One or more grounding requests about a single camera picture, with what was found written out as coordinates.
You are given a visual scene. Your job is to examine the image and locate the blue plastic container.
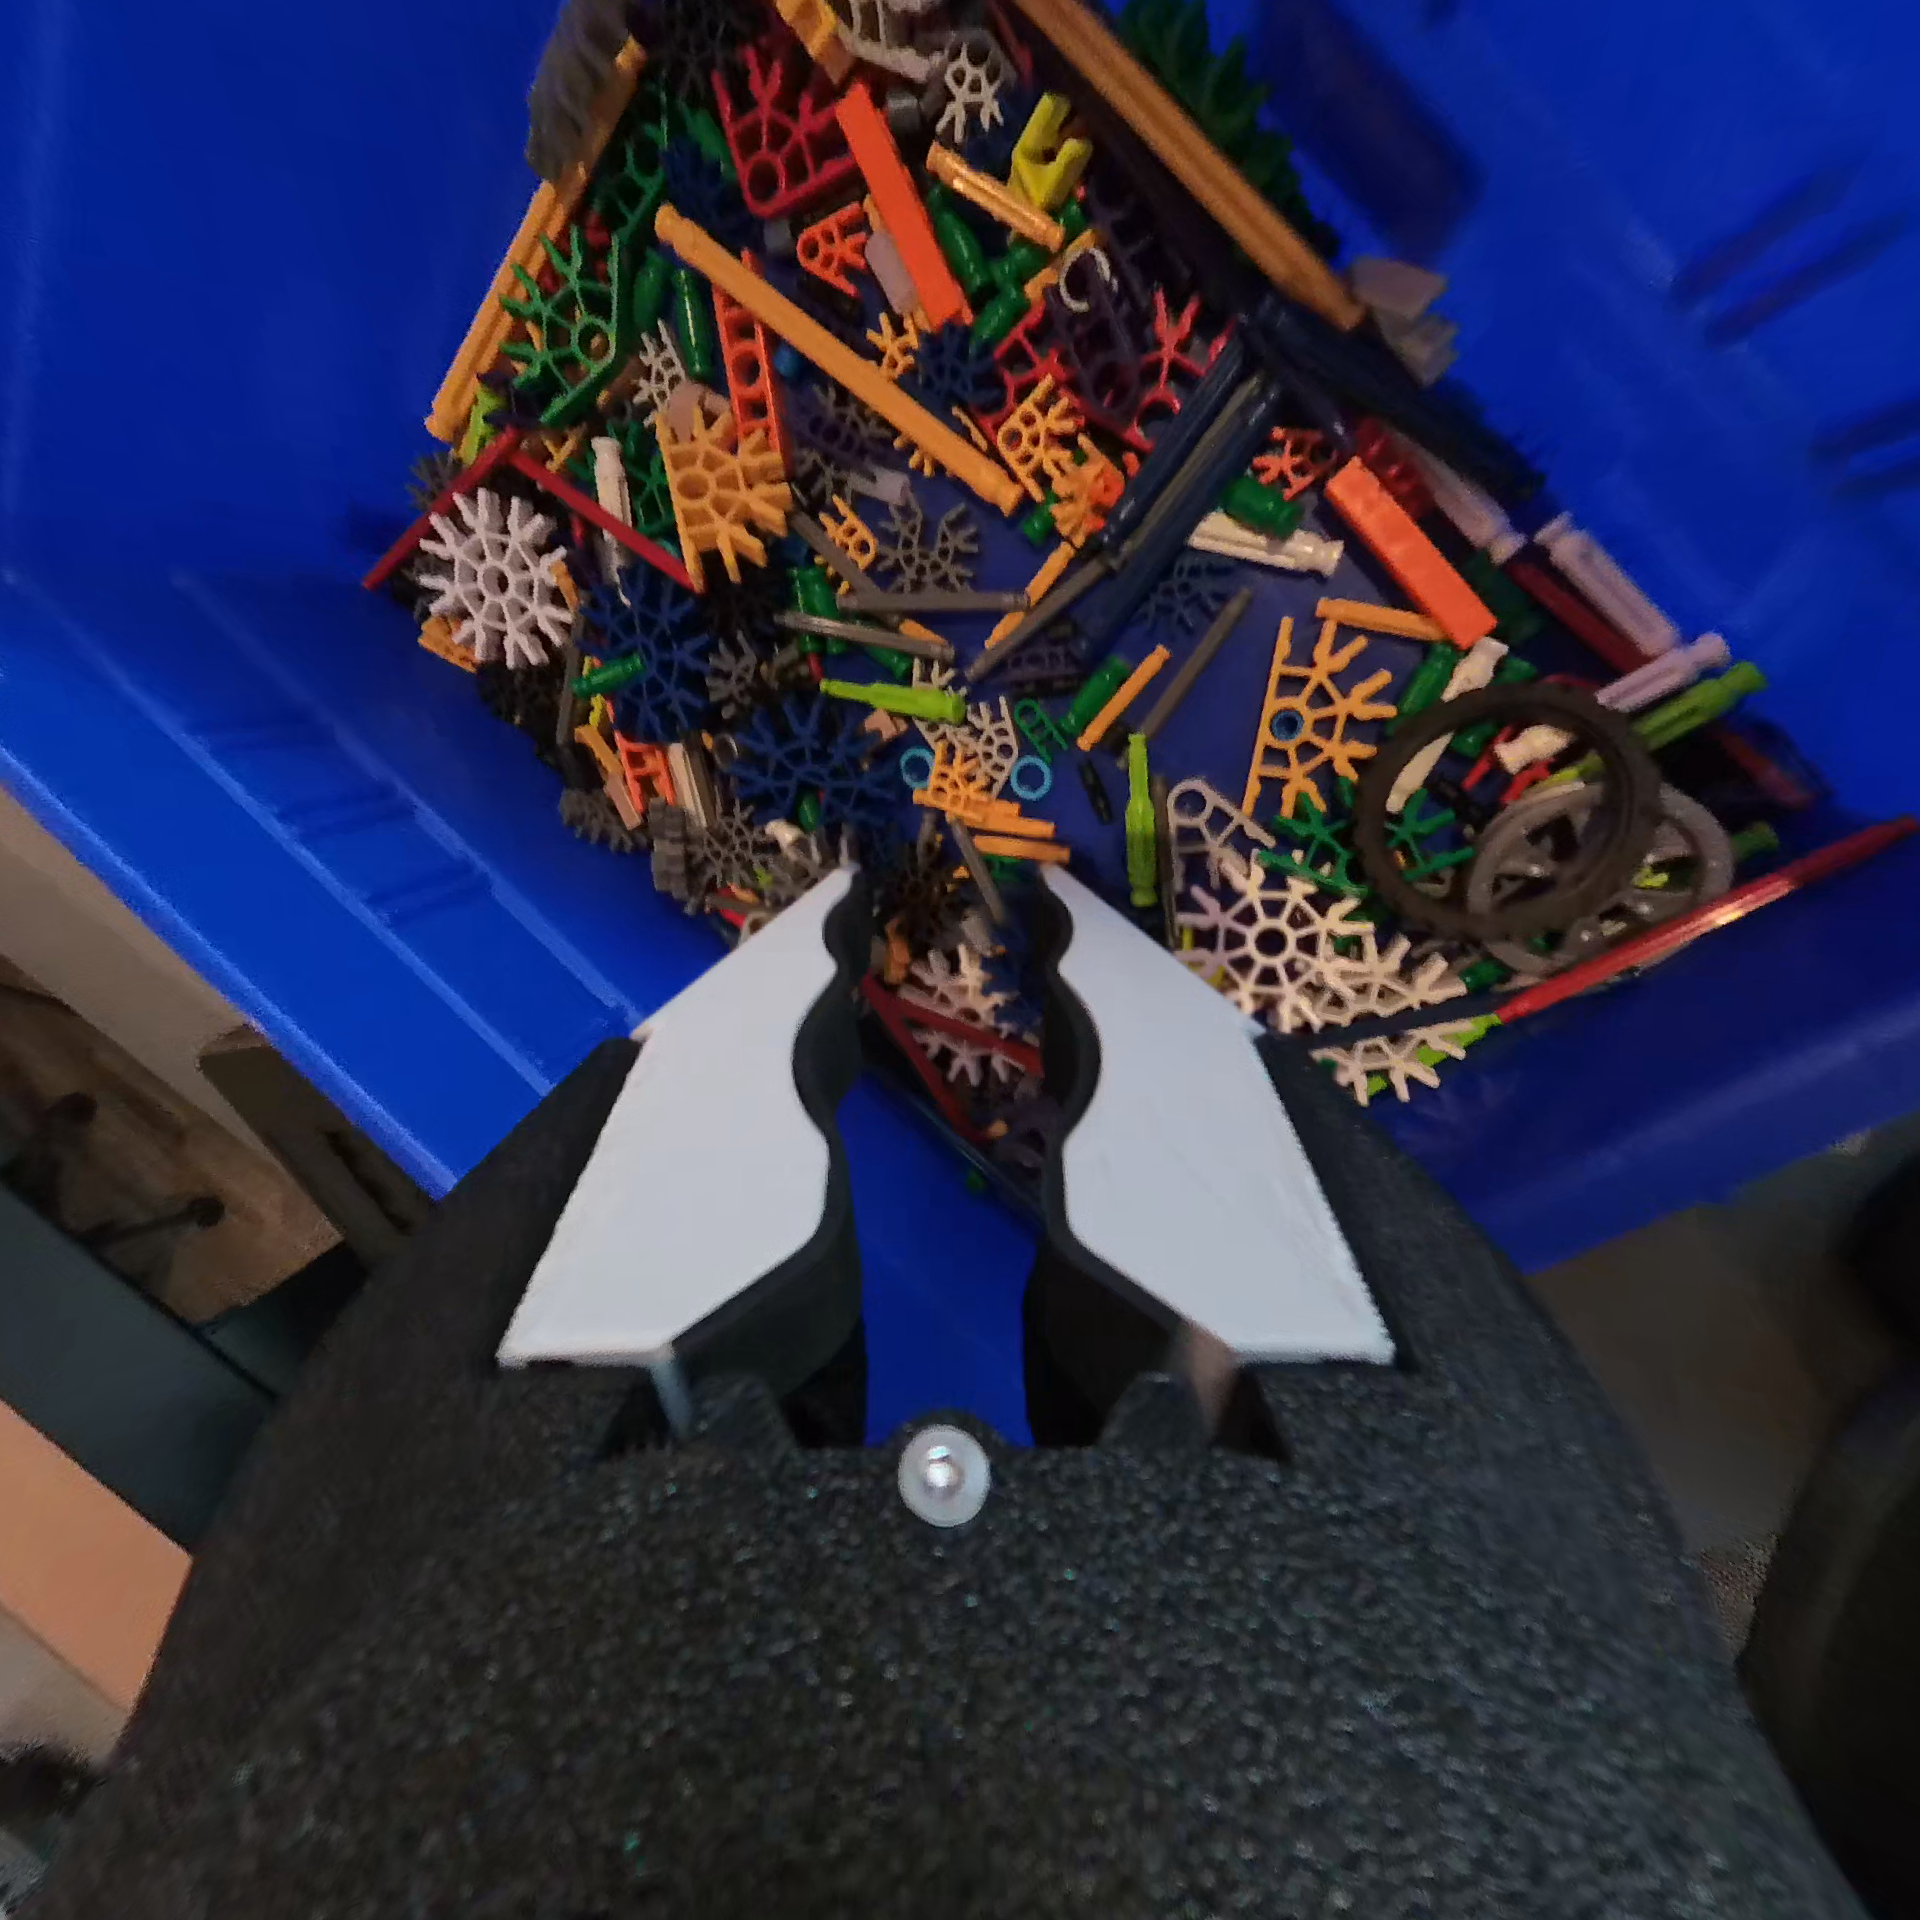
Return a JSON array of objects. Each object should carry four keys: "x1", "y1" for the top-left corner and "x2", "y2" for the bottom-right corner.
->
[{"x1": 0, "y1": 0, "x2": 1920, "y2": 1278}]

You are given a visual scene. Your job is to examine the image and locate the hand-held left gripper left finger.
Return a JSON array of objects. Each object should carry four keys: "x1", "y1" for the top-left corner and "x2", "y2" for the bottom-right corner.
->
[{"x1": 497, "y1": 862, "x2": 865, "y2": 1374}]

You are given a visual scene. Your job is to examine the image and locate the grey toy wheel rim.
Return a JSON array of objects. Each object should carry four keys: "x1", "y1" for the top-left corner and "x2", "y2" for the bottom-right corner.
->
[{"x1": 1464, "y1": 772, "x2": 1740, "y2": 976}]

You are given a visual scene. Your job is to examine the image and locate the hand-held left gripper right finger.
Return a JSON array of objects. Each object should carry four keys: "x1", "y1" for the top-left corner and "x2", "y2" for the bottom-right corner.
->
[{"x1": 1035, "y1": 862, "x2": 1396, "y2": 1370}]

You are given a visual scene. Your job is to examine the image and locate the pile of colourful toy pieces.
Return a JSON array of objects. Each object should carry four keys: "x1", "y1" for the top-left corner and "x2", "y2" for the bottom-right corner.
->
[{"x1": 359, "y1": 0, "x2": 1920, "y2": 1186}]

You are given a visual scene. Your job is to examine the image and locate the black rubber tire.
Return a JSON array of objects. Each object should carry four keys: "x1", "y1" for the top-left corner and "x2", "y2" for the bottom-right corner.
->
[{"x1": 1353, "y1": 682, "x2": 1664, "y2": 943}]

